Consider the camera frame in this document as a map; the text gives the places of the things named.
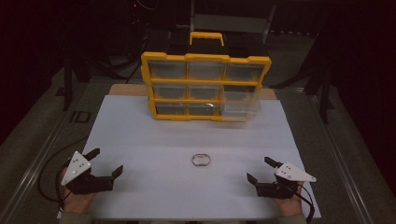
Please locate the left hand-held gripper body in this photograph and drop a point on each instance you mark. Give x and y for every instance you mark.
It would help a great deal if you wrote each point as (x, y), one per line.
(81, 182)

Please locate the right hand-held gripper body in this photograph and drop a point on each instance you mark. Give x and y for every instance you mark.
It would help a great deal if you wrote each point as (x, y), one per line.
(280, 188)

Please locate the person's right hand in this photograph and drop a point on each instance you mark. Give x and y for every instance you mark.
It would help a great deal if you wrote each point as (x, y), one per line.
(291, 205)

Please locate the person's left hand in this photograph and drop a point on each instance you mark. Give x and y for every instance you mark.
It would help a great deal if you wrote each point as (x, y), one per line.
(76, 202)

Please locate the white paper sheet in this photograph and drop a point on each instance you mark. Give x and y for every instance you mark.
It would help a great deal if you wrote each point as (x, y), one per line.
(174, 183)

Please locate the clear plastic drawer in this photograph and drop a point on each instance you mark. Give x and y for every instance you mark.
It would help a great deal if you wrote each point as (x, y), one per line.
(241, 107)

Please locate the black stand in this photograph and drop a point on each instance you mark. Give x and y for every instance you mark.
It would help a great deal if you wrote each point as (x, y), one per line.
(324, 93)
(67, 81)

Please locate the yellow drawer organizer cabinet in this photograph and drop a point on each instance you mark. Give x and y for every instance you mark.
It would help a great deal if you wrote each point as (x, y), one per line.
(205, 57)

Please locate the metal table rail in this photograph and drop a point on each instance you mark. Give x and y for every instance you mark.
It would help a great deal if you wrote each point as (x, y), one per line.
(40, 155)
(339, 161)

